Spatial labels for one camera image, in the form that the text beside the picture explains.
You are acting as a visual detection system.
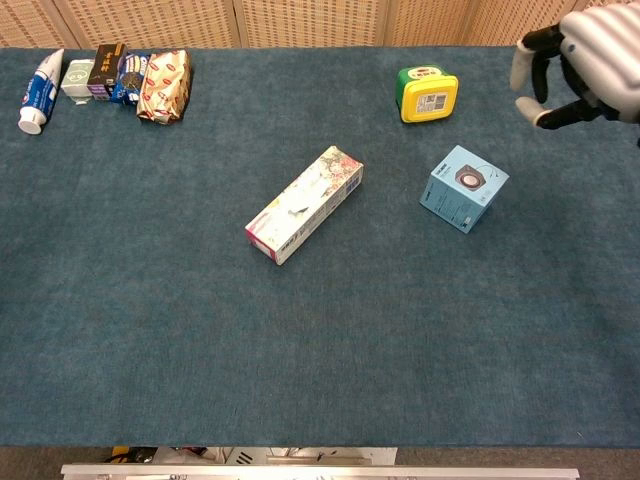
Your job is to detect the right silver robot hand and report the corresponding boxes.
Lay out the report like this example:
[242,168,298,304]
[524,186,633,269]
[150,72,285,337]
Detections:
[509,4,640,131]

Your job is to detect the light blue cube box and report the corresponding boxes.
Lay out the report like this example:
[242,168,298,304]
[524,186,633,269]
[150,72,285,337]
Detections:
[419,144,511,235]

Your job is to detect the long white floral box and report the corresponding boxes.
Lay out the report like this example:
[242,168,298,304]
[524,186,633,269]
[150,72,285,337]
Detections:
[244,145,365,266]

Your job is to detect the dark brown gold-print box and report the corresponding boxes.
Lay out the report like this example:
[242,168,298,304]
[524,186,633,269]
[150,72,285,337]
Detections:
[86,42,127,102]

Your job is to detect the pale green small box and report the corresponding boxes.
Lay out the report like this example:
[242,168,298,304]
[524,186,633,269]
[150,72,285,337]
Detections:
[60,58,96,107]

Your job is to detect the white blue tube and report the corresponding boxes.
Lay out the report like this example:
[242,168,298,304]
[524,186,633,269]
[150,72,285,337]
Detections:
[17,48,66,136]

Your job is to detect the yellow green square container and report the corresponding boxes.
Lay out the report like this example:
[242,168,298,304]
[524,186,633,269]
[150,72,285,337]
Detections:
[396,63,460,124]

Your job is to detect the woven wicker folding screen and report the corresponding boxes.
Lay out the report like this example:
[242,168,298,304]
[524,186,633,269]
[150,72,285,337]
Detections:
[0,0,640,50]

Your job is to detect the gold red snack bag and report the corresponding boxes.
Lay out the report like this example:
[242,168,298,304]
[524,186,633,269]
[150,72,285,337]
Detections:
[136,48,193,126]

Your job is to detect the blue cookie pack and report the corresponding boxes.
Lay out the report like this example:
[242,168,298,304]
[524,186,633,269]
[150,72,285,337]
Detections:
[110,52,151,107]

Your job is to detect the teal felt table cloth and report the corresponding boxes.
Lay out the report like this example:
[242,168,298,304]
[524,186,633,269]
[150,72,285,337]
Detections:
[0,43,640,449]

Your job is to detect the aluminium rail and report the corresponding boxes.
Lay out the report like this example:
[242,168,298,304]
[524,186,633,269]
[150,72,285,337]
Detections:
[60,463,581,480]

